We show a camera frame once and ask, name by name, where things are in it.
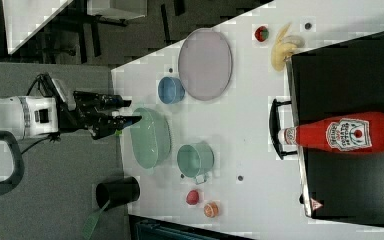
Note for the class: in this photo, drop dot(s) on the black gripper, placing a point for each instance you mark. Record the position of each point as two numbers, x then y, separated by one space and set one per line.
88 114

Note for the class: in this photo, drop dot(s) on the red plush ketchup bottle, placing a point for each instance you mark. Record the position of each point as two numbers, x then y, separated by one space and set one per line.
359 133

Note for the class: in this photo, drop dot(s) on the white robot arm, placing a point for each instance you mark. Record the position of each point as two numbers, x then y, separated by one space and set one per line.
28 117

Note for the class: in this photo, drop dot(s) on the green oval colander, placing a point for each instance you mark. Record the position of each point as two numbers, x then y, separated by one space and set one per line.
151 138

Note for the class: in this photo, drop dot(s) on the blue bowl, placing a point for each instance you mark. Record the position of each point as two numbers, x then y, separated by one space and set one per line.
170 90

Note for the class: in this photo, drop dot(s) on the black cylindrical cup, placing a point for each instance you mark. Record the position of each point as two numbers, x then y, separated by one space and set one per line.
118 192

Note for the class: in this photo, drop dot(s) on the purple round plate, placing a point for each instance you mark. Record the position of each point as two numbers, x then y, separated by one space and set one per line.
205 64

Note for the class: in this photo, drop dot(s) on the red plush fruit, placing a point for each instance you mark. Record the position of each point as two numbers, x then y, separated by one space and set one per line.
192 197

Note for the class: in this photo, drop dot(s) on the orange slice toy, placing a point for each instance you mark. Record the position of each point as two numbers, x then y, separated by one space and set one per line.
211 210

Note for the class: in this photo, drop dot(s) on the red strawberry toy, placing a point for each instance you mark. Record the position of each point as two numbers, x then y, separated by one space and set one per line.
261 33

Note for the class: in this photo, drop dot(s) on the plush peeled banana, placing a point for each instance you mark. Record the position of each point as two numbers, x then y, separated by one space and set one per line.
284 47

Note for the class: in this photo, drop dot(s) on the green cup with handle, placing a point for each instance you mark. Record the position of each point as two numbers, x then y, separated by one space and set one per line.
195 161

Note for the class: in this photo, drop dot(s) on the green spatula handle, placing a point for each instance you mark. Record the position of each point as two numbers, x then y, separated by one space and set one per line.
92 221

